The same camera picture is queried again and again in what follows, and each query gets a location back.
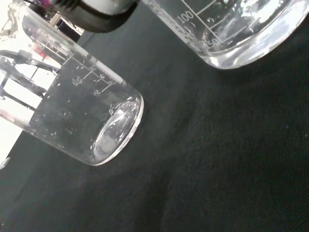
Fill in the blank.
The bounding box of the black bench cloth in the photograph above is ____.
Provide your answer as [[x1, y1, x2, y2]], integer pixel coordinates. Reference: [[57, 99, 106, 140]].
[[0, 0, 309, 232]]

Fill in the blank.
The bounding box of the black tripod stand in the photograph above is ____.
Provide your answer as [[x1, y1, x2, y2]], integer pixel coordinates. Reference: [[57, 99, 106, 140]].
[[0, 49, 60, 112]]

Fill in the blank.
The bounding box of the small clear cloth clip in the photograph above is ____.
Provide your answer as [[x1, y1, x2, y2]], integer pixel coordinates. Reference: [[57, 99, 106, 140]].
[[0, 157, 12, 170]]

